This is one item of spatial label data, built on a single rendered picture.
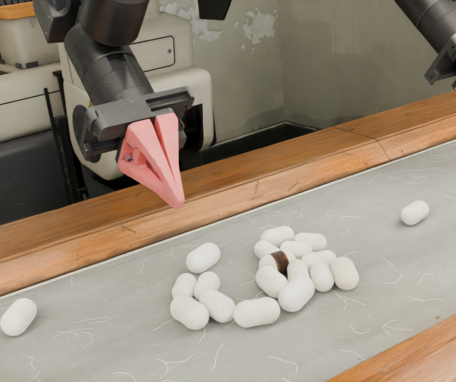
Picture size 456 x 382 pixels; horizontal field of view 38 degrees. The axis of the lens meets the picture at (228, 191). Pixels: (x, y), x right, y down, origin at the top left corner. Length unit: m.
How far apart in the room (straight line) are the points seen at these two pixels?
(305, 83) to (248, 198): 2.42
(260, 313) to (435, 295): 0.14
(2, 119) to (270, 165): 0.69
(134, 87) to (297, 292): 0.24
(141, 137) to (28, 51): 0.85
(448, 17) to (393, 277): 0.31
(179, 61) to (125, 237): 0.58
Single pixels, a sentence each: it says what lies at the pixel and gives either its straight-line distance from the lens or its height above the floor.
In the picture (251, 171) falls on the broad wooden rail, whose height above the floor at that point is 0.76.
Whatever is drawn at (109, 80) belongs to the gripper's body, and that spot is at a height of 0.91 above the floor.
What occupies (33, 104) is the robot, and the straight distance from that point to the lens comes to 1.37.
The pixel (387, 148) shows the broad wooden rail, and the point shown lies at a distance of 0.87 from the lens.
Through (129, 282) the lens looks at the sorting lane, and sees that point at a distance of 0.62.
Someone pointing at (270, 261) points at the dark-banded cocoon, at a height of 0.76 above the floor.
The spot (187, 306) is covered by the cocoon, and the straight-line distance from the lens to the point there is 0.53.
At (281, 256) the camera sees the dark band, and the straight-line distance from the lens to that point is 0.59.
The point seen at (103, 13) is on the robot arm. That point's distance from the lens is 0.61.
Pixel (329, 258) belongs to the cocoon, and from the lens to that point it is 0.59.
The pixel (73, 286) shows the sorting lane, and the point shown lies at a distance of 0.64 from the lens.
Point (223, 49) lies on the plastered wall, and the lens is 3.03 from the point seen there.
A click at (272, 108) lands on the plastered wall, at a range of 3.24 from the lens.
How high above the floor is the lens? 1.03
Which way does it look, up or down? 21 degrees down
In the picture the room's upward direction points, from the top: 6 degrees counter-clockwise
